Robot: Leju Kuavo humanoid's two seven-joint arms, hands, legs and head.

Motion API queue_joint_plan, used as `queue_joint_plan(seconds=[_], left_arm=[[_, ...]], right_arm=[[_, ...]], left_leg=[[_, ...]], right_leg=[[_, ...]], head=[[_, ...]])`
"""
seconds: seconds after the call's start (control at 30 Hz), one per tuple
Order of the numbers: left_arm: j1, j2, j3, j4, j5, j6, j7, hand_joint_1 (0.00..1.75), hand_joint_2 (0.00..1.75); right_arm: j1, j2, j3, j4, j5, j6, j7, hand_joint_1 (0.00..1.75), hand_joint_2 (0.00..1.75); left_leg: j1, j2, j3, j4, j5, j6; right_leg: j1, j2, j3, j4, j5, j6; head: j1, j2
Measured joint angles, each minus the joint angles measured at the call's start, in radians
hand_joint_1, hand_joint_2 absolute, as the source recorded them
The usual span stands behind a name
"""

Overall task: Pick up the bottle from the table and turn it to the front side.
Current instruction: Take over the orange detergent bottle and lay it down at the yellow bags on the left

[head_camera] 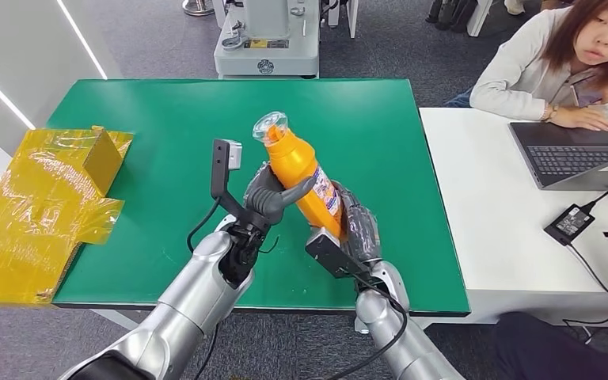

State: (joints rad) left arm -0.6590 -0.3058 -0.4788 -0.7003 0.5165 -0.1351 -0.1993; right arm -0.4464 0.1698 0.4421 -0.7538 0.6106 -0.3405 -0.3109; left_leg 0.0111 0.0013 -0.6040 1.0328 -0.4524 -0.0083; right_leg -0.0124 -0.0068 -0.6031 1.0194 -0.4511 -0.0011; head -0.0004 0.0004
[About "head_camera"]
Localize person's right hand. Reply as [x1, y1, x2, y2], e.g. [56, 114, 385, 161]
[547, 104, 608, 132]

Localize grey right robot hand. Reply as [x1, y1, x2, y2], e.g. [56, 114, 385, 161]
[330, 180, 384, 264]

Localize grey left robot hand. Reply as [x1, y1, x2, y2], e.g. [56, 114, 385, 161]
[243, 162, 319, 227]

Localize orange plastic bottle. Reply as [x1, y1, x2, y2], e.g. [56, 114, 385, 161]
[252, 111, 344, 240]

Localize grey laptop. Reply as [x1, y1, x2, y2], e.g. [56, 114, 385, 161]
[508, 121, 608, 192]

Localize person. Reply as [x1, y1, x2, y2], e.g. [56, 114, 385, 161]
[445, 0, 608, 132]

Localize black power adapter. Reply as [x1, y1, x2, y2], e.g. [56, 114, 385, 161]
[542, 203, 596, 246]

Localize green table mat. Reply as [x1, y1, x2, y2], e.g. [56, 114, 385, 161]
[45, 78, 471, 317]

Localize white desk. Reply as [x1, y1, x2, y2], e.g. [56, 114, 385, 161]
[418, 107, 608, 329]

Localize grey machine base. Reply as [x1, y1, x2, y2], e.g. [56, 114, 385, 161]
[213, 0, 321, 81]

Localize white furniture leg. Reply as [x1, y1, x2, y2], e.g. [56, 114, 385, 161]
[465, 0, 494, 39]

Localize black bags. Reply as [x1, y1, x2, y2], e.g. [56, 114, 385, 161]
[424, 0, 477, 35]

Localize chrome round stand base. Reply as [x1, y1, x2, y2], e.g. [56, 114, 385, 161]
[181, 0, 215, 18]

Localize white upright panel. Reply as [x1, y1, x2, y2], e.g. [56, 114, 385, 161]
[327, 0, 359, 41]

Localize yellow taped cardboard box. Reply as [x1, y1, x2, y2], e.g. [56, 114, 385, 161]
[0, 125, 135, 309]

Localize black seat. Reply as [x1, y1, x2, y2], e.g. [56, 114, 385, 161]
[492, 311, 608, 380]

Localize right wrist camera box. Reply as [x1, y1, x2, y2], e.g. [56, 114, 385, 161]
[305, 226, 371, 279]

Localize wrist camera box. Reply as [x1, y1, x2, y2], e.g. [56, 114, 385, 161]
[305, 226, 371, 279]
[210, 138, 272, 232]

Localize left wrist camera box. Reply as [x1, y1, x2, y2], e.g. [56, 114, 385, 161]
[210, 138, 272, 232]

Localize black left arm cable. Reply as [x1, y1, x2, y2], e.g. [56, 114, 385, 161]
[186, 196, 222, 254]

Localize black adapter mains cable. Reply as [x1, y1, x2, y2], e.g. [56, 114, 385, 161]
[560, 241, 608, 342]

